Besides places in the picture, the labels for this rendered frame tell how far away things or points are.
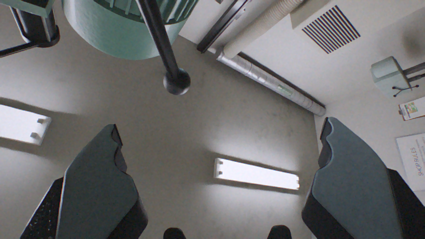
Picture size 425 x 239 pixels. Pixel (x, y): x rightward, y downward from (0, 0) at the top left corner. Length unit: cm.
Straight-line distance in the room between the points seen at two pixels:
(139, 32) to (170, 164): 137
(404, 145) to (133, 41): 299
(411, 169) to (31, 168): 347
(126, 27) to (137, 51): 5
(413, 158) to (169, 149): 269
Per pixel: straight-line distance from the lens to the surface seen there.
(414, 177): 297
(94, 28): 28
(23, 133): 147
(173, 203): 158
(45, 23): 41
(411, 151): 301
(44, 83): 164
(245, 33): 188
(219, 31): 194
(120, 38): 27
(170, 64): 20
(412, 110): 313
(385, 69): 218
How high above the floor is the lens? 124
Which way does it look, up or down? 52 degrees up
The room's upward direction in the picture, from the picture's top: 118 degrees counter-clockwise
